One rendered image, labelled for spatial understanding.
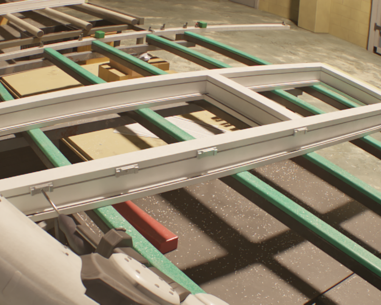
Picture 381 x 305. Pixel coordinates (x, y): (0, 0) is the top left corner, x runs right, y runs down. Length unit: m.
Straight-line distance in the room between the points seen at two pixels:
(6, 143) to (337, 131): 0.93
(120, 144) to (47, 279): 1.44
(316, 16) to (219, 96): 6.62
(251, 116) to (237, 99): 0.07
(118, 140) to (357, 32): 6.57
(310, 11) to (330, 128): 6.82
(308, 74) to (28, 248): 1.65
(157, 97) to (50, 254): 1.16
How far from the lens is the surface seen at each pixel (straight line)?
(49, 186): 0.96
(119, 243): 0.75
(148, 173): 1.06
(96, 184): 1.01
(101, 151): 1.75
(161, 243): 1.33
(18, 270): 0.38
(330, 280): 1.35
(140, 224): 1.40
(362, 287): 1.36
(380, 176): 3.44
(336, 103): 1.87
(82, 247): 0.79
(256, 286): 1.28
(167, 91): 1.54
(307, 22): 8.25
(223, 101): 1.56
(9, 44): 2.65
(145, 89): 1.50
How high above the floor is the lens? 1.40
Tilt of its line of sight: 25 degrees down
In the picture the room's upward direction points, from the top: 5 degrees clockwise
